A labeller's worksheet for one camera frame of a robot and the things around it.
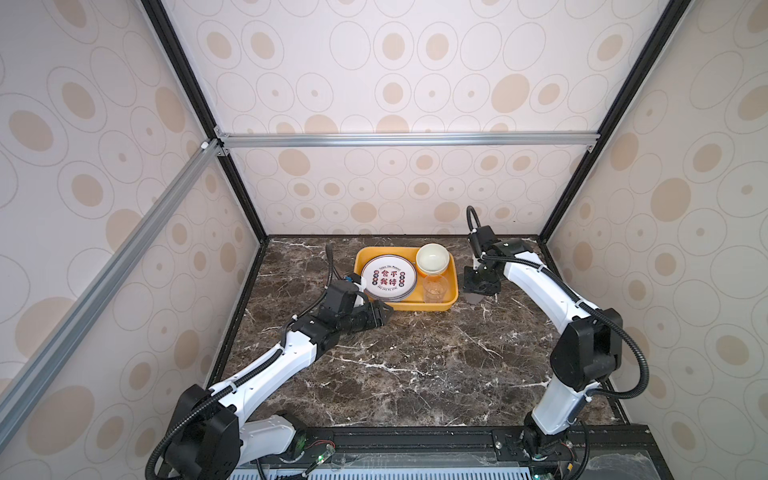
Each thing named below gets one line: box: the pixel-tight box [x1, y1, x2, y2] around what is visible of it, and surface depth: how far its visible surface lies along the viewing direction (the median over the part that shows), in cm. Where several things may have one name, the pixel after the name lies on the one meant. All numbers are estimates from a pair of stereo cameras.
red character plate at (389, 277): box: [362, 254, 418, 301], surface depth 106 cm
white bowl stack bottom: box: [416, 242, 450, 276], surface depth 105 cm
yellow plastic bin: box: [353, 246, 459, 312], surface depth 103 cm
